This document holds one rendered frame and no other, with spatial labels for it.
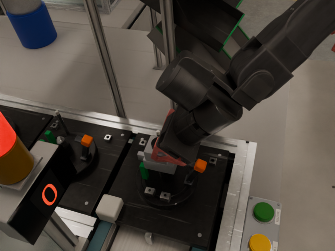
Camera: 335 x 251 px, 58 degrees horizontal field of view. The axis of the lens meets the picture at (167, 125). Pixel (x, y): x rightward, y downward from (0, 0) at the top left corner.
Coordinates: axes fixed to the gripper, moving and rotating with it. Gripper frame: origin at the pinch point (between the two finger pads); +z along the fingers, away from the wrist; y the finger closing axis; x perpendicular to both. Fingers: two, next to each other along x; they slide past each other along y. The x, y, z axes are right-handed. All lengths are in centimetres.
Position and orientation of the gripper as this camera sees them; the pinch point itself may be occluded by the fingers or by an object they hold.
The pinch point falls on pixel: (159, 148)
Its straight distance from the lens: 58.6
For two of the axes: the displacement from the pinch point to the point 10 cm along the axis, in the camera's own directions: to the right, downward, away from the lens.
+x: 7.9, 5.5, 2.7
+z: -5.4, 4.0, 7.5
